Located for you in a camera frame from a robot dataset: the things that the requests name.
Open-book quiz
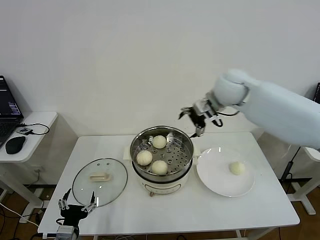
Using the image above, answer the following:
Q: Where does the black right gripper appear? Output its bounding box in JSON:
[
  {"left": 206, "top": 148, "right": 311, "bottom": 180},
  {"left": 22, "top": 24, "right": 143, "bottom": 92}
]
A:
[{"left": 177, "top": 106, "right": 207, "bottom": 139}]

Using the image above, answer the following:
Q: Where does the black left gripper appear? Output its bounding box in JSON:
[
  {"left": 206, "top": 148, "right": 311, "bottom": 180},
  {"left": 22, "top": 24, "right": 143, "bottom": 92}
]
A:
[{"left": 57, "top": 188, "right": 97, "bottom": 226}]

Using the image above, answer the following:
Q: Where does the glass lid with cream handle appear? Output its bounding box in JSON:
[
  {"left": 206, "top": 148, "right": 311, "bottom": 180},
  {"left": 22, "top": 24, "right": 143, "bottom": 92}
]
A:
[{"left": 71, "top": 157, "right": 129, "bottom": 209}]

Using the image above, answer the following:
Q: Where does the white steamed baozi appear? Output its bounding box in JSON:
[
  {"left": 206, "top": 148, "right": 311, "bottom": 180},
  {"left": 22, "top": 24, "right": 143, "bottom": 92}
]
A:
[
  {"left": 229, "top": 161, "right": 246, "bottom": 177},
  {"left": 152, "top": 135, "right": 167, "bottom": 150},
  {"left": 151, "top": 160, "right": 169, "bottom": 176},
  {"left": 136, "top": 150, "right": 153, "bottom": 167}
]

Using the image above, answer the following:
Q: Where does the steel perforated steamer basket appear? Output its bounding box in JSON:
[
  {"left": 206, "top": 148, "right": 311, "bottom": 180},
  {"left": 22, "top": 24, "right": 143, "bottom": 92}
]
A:
[{"left": 129, "top": 126, "right": 195, "bottom": 177}]

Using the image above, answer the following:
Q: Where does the white round plate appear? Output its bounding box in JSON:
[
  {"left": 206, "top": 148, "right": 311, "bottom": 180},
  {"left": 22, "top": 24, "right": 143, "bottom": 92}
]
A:
[{"left": 195, "top": 147, "right": 256, "bottom": 198}]

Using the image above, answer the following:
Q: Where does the cream electric pot base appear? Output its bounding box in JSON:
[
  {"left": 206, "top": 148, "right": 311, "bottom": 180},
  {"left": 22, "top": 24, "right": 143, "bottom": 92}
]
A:
[{"left": 122, "top": 143, "right": 201, "bottom": 198}]

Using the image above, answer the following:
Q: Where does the black computer mouse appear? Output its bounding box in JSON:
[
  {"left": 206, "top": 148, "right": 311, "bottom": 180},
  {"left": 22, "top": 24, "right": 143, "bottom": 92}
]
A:
[{"left": 5, "top": 136, "right": 27, "bottom": 155}]

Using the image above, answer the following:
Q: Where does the white side table with mouse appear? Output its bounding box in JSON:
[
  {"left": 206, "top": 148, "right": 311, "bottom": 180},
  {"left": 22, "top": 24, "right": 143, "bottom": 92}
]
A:
[{"left": 0, "top": 111, "right": 78, "bottom": 211}]

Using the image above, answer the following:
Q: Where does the black laptop with code screen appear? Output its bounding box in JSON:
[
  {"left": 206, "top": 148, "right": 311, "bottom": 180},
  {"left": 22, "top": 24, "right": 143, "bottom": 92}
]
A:
[{"left": 0, "top": 75, "right": 25, "bottom": 148}]

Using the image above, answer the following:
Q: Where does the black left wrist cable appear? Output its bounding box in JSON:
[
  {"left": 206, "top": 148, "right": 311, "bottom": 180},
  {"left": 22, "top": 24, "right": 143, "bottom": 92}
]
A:
[{"left": 54, "top": 218, "right": 81, "bottom": 238}]

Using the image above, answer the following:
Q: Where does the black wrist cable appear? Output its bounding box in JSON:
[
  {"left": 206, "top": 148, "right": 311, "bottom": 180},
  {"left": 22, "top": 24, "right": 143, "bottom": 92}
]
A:
[
  {"left": 54, "top": 218, "right": 81, "bottom": 238},
  {"left": 215, "top": 110, "right": 241, "bottom": 128}
]

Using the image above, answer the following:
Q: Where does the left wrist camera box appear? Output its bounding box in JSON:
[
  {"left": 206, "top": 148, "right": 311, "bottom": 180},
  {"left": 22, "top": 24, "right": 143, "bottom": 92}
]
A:
[{"left": 56, "top": 224, "right": 76, "bottom": 240}]

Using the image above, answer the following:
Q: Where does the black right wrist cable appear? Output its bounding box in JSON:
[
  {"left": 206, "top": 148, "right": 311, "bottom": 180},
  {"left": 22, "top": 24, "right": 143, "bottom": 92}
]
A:
[{"left": 215, "top": 110, "right": 241, "bottom": 128}]

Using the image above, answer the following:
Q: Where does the white floor cable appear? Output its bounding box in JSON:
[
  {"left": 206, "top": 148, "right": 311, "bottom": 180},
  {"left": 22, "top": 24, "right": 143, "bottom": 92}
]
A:
[{"left": 0, "top": 202, "right": 41, "bottom": 229}]

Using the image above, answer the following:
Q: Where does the black cable with adapter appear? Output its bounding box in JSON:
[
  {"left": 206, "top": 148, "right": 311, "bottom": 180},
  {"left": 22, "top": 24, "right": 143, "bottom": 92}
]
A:
[{"left": 279, "top": 146, "right": 301, "bottom": 182}]

